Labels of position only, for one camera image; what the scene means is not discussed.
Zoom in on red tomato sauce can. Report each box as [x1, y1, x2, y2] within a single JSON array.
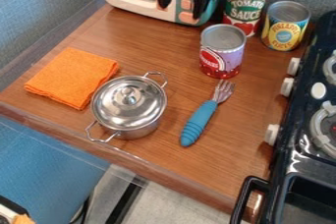
[[221, 0, 272, 37]]

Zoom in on purple can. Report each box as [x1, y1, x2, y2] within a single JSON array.
[[197, 23, 249, 80]]

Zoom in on yellow pineapple can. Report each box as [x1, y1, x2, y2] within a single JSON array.
[[259, 0, 312, 52]]

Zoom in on toy microwave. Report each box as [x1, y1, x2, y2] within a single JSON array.
[[95, 0, 230, 28]]

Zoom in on silver pot lid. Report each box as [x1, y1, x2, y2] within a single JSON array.
[[88, 75, 170, 131]]

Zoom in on orange cloth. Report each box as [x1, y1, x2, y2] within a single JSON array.
[[22, 46, 121, 111]]

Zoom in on silver pot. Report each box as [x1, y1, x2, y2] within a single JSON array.
[[84, 71, 170, 144]]

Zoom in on toy stove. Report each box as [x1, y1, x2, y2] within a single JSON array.
[[228, 9, 336, 224]]

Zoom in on blue-handled fork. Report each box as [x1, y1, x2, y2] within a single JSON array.
[[178, 79, 238, 148]]

